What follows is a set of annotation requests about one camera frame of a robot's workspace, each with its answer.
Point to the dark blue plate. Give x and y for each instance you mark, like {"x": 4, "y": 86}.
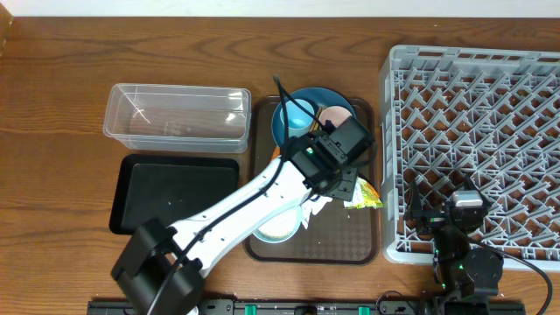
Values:
{"x": 312, "y": 98}

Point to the yellow green snack wrapper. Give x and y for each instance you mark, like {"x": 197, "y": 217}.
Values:
{"x": 364, "y": 195}

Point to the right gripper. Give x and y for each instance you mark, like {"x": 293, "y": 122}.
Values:
{"x": 415, "y": 201}

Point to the orange carrot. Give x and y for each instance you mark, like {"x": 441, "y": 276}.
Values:
{"x": 276, "y": 153}

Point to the white napkin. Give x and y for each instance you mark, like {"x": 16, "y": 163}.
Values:
{"x": 313, "y": 206}

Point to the pink cup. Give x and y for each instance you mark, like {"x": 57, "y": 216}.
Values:
{"x": 335, "y": 114}

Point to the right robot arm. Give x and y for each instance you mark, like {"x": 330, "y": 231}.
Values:
{"x": 469, "y": 276}

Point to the light blue cup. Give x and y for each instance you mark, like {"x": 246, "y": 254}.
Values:
{"x": 300, "y": 118}

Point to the clear plastic bin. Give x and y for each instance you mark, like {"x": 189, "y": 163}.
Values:
{"x": 155, "y": 117}

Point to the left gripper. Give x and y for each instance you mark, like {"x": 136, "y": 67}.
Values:
{"x": 348, "y": 186}

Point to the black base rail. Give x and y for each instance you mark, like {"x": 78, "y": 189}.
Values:
{"x": 230, "y": 307}

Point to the light blue rice bowl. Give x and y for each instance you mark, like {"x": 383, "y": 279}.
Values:
{"x": 281, "y": 227}

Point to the right wooden chopstick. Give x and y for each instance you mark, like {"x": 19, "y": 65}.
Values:
{"x": 319, "y": 111}

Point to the black plastic tray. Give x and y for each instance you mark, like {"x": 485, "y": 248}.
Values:
{"x": 168, "y": 188}

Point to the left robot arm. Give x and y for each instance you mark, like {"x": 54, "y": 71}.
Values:
{"x": 162, "y": 268}

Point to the grey dishwasher rack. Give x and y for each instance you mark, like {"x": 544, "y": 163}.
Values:
{"x": 489, "y": 115}

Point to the brown serving tray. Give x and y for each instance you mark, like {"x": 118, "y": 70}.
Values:
{"x": 335, "y": 235}

